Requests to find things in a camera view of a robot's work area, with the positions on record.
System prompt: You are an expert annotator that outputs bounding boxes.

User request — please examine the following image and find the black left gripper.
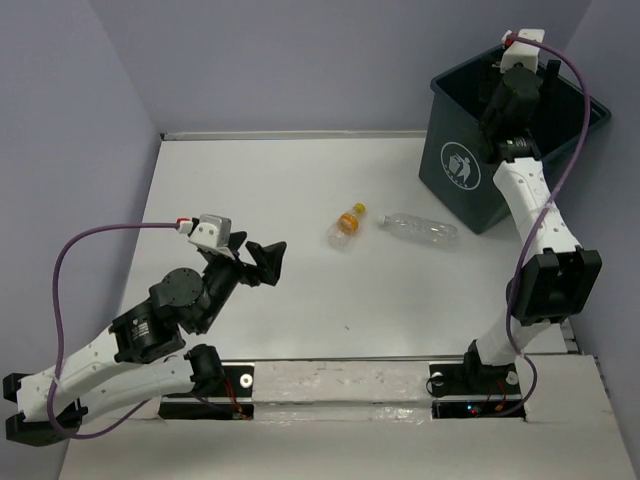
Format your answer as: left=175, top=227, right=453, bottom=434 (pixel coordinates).
left=198, top=231, right=290, bottom=334

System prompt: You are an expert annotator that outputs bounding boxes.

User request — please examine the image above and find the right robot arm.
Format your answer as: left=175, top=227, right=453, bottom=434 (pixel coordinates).
left=460, top=63, right=602, bottom=392

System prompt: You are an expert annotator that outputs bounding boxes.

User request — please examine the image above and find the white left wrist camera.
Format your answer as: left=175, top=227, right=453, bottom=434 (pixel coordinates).
left=177, top=214, right=232, bottom=252

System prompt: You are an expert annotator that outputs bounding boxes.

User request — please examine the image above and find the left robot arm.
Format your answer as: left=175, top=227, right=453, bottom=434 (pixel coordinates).
left=2, top=232, right=287, bottom=447

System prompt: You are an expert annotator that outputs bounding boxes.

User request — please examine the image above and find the large clear unlabeled bottle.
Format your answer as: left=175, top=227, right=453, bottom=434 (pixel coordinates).
left=376, top=213, right=458, bottom=246

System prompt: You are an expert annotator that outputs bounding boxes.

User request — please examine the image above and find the small bottle yellow cap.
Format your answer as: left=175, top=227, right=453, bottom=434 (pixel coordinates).
left=326, top=203, right=366, bottom=250

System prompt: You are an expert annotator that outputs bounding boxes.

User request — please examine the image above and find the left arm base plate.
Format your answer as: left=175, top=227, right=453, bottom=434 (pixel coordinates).
left=158, top=362, right=255, bottom=421

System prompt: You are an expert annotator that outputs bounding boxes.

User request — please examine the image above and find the dark green plastic bin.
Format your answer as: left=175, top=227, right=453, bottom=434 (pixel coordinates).
left=419, top=46, right=584, bottom=234

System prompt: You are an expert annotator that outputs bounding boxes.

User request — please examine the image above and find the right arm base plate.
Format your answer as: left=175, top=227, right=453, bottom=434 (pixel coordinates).
left=425, top=363, right=525, bottom=420

